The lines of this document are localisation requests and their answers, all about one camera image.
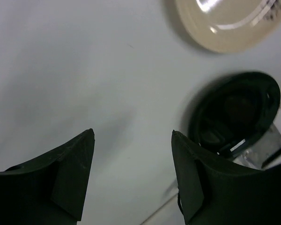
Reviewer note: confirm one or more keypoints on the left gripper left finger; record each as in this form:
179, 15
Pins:
51, 188

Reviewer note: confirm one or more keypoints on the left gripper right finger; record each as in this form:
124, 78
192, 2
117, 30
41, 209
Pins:
215, 191

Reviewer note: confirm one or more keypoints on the black plate left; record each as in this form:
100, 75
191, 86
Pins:
234, 112

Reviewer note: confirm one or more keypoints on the cream plate with black brushstroke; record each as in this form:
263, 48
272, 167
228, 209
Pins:
229, 26

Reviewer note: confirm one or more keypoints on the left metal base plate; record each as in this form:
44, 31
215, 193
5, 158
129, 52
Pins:
263, 152

